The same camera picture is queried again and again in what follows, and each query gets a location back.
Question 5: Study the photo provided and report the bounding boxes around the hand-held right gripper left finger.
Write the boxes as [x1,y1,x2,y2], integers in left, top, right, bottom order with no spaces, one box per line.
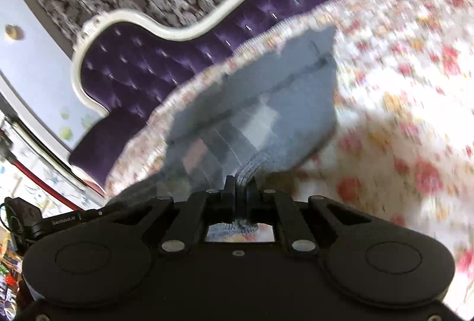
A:
[111,175,236,257]

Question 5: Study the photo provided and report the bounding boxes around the red pole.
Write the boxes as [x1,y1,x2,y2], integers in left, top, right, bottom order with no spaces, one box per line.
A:
[0,121,87,204]

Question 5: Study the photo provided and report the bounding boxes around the floral blanket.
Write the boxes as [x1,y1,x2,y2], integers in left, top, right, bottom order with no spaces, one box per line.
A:
[105,0,474,319]

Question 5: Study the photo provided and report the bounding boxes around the grey argyle sweater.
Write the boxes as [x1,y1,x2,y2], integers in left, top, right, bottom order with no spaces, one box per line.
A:
[107,25,339,243]

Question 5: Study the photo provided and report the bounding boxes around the purple tufted sofa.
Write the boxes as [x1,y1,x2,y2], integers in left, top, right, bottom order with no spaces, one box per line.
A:
[68,0,393,193]

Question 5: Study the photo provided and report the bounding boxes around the green wall stickers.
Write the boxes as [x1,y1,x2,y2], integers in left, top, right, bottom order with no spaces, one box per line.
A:
[58,105,97,141]

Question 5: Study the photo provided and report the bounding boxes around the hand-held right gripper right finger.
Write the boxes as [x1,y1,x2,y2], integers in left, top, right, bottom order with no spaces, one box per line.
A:
[245,176,375,257]

